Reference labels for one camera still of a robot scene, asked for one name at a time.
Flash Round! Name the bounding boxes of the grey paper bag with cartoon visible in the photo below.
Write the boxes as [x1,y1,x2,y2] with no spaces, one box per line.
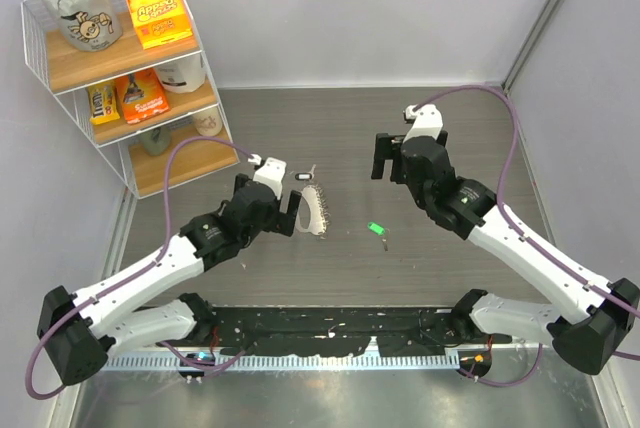
[41,0,123,52]

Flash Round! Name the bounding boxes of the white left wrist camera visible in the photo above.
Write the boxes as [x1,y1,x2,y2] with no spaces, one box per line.
[253,157,287,200]

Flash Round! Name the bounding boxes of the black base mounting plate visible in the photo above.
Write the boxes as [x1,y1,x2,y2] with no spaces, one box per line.
[155,304,516,357]

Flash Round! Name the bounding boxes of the cream white bottle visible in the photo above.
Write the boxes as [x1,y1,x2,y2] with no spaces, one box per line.
[192,105,224,137]

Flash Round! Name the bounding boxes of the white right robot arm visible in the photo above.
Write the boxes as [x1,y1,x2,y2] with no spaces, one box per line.
[371,133,639,375]

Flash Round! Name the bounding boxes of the orange snack packet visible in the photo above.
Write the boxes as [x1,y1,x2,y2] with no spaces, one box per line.
[115,68,170,125]

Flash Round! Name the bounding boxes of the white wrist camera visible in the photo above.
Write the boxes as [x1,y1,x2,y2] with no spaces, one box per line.
[403,104,443,141]
[253,157,287,200]

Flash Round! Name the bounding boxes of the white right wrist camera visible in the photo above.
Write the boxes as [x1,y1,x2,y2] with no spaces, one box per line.
[403,104,443,141]

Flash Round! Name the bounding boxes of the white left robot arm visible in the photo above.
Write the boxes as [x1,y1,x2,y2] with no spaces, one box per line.
[37,174,302,387]

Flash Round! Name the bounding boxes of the orange yellow snack box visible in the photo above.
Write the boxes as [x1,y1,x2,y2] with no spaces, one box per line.
[125,0,193,49]

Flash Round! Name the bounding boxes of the white paper towel roll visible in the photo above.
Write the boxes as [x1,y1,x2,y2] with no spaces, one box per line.
[154,54,206,94]

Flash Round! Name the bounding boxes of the white wire shelf rack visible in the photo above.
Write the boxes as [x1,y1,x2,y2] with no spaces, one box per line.
[21,0,239,199]

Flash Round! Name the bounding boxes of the green bottle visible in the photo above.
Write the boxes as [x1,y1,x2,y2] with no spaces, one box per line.
[138,126,171,156]

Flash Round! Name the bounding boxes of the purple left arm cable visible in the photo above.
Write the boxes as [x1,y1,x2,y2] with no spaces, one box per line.
[24,137,257,401]

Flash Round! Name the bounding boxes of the yellow candy bag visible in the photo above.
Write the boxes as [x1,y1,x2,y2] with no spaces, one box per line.
[86,80,120,126]

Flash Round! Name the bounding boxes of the key with white tag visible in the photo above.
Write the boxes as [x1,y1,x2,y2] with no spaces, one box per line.
[294,164,316,182]

